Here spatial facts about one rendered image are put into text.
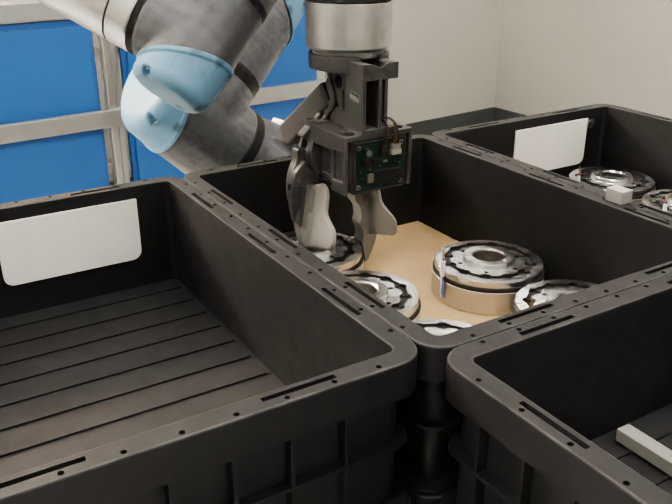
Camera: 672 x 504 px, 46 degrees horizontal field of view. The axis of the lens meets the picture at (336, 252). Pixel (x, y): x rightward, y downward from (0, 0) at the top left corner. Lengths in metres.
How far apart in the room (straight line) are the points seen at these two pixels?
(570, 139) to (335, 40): 0.47
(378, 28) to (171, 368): 0.33
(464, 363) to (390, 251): 0.41
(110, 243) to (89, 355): 0.13
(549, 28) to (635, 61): 0.55
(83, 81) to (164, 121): 1.58
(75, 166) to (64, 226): 1.79
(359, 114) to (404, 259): 0.21
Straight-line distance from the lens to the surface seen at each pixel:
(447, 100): 4.58
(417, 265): 0.82
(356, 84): 0.68
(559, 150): 1.06
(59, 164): 2.52
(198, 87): 0.70
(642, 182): 1.05
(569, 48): 4.50
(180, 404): 0.61
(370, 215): 0.78
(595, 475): 0.39
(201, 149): 0.95
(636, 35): 4.26
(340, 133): 0.69
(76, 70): 2.48
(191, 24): 0.71
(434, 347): 0.47
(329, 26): 0.68
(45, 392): 0.65
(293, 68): 2.83
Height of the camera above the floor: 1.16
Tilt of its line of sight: 23 degrees down
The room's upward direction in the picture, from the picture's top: straight up
